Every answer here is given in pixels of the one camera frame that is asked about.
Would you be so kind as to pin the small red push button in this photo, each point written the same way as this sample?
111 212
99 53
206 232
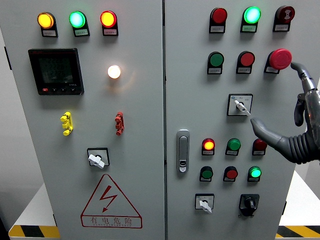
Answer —
231 173
258 145

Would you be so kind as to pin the small label plate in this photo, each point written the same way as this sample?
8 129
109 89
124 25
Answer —
49 32
231 152
252 179
258 152
214 70
281 27
271 70
228 179
208 152
205 179
244 70
110 32
82 32
217 29
248 28

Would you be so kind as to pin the large red stop button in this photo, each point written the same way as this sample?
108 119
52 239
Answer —
280 58

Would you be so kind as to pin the small green lit lamp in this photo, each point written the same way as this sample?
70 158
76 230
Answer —
254 173

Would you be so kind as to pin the small green push button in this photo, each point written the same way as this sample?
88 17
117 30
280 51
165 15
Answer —
234 144
207 173

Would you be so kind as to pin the large red push button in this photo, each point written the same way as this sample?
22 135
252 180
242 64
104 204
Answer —
247 59

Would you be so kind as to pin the black cabinet hinge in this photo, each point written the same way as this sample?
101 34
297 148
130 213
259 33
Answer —
54 220
284 208
8 58

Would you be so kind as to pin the small red lit lamp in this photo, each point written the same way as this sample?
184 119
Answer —
208 144

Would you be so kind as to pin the red buzzer lamp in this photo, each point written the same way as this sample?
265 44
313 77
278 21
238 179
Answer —
286 12

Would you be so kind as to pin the black yellow striped tape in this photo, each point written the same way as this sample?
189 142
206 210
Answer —
300 231
32 231

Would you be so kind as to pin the large green push button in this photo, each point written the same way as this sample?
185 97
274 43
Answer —
216 59

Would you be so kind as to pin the grey cabinet door with lock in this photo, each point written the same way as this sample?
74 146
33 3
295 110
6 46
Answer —
195 100

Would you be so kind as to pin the large green round lamp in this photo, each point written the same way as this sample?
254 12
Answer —
77 19
252 15

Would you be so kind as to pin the silver door lock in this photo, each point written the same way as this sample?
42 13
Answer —
183 150

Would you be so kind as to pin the large dark red round lamp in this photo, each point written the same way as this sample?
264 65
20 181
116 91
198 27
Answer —
219 15

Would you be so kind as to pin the grey cabinet door with display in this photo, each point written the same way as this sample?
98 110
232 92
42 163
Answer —
140 125

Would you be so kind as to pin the white lamp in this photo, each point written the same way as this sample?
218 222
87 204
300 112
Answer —
114 71

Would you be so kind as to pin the red warning triangle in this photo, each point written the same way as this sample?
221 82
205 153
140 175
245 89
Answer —
107 200

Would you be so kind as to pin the orange-red lit round lamp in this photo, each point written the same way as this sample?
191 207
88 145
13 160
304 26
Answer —
108 18

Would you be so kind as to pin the black display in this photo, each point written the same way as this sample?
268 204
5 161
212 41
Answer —
56 71

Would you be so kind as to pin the yellow round lamp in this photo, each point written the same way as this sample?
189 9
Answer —
45 20

